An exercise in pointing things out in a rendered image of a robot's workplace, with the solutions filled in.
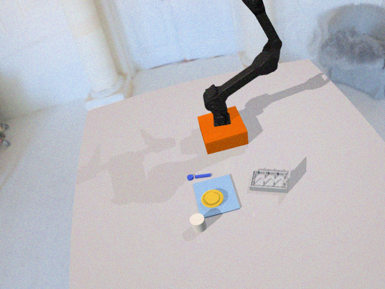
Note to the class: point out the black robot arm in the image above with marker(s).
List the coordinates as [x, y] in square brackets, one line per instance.
[266, 62]

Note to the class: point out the grey dish rack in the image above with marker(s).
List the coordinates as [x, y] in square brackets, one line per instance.
[270, 181]

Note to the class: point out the light blue flat mat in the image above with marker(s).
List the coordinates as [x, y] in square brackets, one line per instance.
[224, 185]

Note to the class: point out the white cylinder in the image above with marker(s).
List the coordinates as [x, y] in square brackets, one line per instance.
[198, 223]

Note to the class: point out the yellow plate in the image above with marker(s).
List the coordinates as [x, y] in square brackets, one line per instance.
[212, 198]

